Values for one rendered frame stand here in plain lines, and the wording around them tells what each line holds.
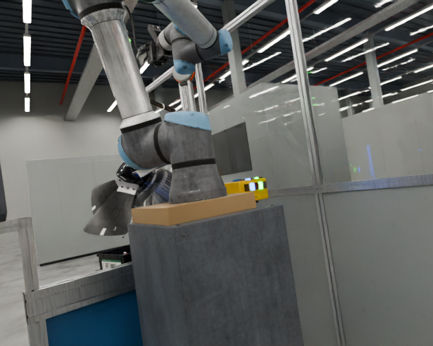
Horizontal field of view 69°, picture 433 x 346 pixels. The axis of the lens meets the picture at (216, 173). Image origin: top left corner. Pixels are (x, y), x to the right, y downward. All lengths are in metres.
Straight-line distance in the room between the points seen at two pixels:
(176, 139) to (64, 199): 6.26
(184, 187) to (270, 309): 0.34
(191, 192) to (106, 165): 6.44
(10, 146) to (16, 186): 1.48
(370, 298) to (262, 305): 0.93
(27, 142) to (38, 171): 6.90
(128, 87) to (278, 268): 0.58
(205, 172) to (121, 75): 0.33
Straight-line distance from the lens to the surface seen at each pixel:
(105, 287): 1.05
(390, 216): 1.49
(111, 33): 0.89
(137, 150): 0.86
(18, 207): 13.61
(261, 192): 1.36
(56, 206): 6.98
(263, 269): 0.76
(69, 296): 1.03
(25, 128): 13.96
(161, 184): 1.54
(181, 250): 0.64
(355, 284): 1.65
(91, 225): 1.48
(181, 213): 0.68
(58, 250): 7.02
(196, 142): 0.77
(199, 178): 0.76
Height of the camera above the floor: 1.07
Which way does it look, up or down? 2 degrees up
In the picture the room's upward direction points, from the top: 8 degrees counter-clockwise
